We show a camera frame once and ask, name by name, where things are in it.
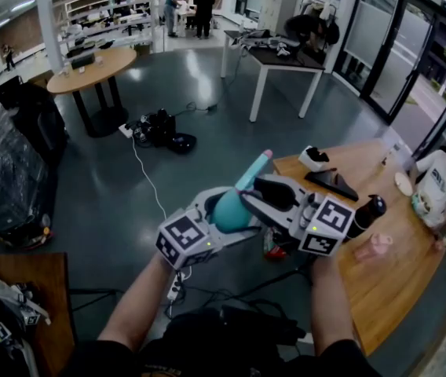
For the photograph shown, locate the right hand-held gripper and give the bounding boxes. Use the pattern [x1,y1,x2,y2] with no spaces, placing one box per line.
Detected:
[239,173,356,258]

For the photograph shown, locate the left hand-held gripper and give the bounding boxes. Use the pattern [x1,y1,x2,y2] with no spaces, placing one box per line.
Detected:
[155,185,264,271]

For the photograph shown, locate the teal bottle body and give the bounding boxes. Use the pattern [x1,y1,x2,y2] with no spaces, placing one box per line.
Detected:
[211,189,255,234]

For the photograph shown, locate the teal pink bottle cap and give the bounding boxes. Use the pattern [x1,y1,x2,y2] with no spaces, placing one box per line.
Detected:
[233,149,274,192]

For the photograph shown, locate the person's left forearm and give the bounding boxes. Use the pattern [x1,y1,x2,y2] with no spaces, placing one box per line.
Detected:
[97,255,179,353]

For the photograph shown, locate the person's right forearm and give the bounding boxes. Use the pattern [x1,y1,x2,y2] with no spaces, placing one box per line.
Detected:
[309,255,361,357]

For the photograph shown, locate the white box with black item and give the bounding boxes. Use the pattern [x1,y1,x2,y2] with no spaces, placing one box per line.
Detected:
[298,145,331,172]

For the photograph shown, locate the black wedge stand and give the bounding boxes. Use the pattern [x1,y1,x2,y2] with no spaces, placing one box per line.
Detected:
[304,169,360,203]

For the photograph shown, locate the black round disc device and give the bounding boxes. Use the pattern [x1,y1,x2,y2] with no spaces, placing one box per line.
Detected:
[166,132,198,156]

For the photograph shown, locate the black flask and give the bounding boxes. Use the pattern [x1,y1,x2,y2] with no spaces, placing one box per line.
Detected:
[346,194,388,241]

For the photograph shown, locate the pink cup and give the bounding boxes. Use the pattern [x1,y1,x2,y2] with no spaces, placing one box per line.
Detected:
[354,232,393,262]

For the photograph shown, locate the black bag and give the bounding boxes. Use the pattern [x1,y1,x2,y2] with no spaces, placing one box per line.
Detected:
[144,108,177,148]

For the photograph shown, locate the white plate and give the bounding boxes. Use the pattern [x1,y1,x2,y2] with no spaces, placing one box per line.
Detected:
[394,171,415,194]

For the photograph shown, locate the person's black shirt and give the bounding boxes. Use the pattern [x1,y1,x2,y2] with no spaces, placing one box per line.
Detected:
[65,308,381,377]

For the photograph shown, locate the rectangular wooden table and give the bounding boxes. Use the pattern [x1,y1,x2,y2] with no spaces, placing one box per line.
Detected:
[272,139,446,357]

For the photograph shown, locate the white food container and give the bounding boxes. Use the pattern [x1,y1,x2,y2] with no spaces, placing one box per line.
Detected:
[411,192,436,218]

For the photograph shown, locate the white framed black table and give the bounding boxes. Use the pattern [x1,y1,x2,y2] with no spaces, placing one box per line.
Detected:
[221,29,326,123]

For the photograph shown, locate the coat rack with clothes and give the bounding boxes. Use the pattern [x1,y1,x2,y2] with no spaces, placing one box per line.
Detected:
[297,0,342,64]

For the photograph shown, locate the small brown wooden table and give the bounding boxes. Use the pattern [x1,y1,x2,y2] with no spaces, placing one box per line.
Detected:
[0,252,77,377]

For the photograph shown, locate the white locker cabinet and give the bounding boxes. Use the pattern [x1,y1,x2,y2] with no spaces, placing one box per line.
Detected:
[260,0,298,31]

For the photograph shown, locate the round wooden table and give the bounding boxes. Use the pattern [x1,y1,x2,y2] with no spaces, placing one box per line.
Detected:
[46,46,137,138]

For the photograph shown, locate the black equipment case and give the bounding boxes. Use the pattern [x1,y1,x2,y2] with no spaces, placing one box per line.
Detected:
[0,76,69,168]

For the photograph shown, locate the black framed glass doors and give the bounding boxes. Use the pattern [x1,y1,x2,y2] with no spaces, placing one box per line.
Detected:
[332,0,446,160]

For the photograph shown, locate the grey gripper device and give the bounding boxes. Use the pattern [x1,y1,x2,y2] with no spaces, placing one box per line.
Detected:
[0,283,51,343]

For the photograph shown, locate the white shelving unit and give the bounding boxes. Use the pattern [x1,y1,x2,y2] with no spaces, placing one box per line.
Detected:
[52,0,155,57]

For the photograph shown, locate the plastic wrapped black machine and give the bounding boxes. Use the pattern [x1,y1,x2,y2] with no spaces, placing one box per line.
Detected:
[0,98,51,233]

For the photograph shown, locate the white square column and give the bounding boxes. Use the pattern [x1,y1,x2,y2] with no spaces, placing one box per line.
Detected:
[34,0,65,74]

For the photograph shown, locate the black cable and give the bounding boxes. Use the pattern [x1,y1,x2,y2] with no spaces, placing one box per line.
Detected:
[207,264,313,306]

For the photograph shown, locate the white cable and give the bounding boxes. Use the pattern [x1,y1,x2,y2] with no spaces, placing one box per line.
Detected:
[131,137,168,219]

